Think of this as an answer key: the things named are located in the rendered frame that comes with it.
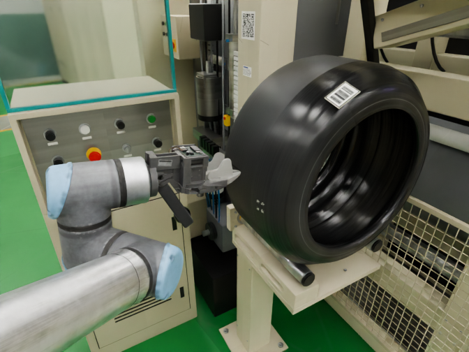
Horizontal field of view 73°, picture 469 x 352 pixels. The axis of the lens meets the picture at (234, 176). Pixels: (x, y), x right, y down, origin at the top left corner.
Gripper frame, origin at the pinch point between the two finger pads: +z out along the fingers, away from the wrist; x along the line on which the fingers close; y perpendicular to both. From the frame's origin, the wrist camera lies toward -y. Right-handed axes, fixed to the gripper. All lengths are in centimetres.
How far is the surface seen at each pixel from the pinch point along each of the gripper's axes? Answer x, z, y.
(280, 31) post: 26.2, 26.4, 30.8
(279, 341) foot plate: 24, 55, -115
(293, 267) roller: -5.9, 19.3, -28.6
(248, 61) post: 31.9, 20.6, 21.5
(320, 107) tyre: -8.4, 13.4, 17.6
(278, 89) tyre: 4.6, 12.3, 18.5
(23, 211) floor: 230, -64, -131
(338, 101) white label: -10.5, 15.7, 19.2
